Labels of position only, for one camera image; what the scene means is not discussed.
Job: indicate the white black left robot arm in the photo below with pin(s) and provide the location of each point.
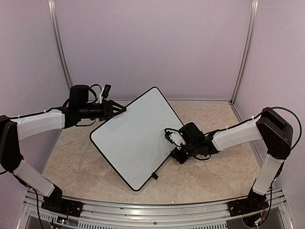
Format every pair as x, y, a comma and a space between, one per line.
16, 130

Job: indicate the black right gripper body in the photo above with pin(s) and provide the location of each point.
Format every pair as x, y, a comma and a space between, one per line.
192, 151

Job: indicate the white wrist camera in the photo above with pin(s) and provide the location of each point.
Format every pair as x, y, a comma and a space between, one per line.
104, 93
174, 137

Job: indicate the aluminium right corner post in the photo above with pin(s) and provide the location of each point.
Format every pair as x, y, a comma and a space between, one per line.
246, 51

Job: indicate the aluminium corner post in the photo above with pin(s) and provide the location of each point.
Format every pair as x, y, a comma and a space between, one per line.
246, 51
58, 42

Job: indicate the white whiteboard black frame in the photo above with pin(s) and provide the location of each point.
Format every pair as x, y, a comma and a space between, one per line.
134, 142

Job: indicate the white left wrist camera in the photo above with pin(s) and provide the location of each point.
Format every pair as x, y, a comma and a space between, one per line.
104, 93

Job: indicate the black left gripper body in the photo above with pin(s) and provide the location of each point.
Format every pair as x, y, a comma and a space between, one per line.
101, 113

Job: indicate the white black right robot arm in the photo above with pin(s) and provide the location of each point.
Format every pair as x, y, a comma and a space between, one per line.
269, 134

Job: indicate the aluminium left corner post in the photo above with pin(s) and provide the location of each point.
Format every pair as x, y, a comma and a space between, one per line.
58, 42

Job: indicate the aluminium front rail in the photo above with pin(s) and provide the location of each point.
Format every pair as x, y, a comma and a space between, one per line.
107, 215

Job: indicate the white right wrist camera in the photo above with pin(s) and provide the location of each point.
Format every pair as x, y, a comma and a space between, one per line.
174, 137

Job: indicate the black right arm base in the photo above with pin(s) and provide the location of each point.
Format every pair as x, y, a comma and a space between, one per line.
252, 203

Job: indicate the black wire easel stand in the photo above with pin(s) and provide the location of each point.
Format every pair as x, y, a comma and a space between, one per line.
154, 176

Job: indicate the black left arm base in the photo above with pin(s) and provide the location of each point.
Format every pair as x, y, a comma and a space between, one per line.
56, 203

